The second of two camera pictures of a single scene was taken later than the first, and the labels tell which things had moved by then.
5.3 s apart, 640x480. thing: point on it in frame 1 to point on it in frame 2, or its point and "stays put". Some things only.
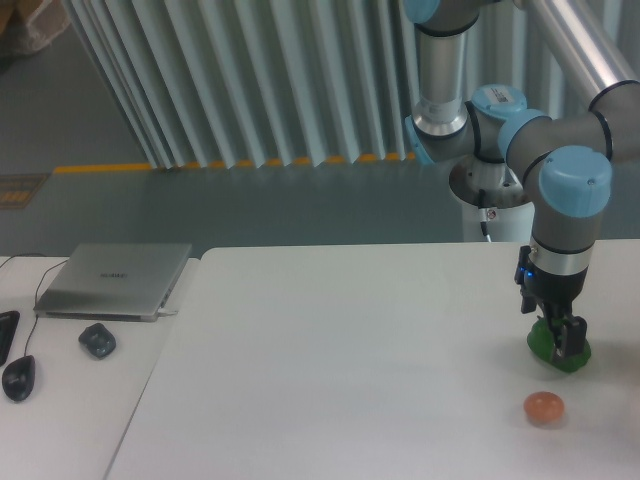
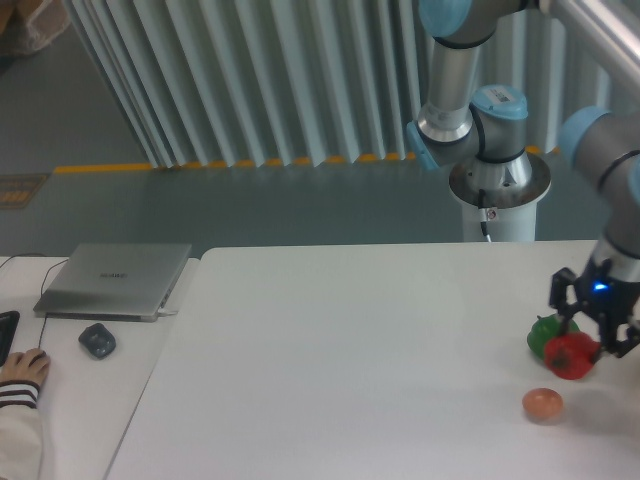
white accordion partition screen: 209,85 stays put
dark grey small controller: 98,339 stays put
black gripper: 557,293 to 597,291
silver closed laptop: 114,282 stays put
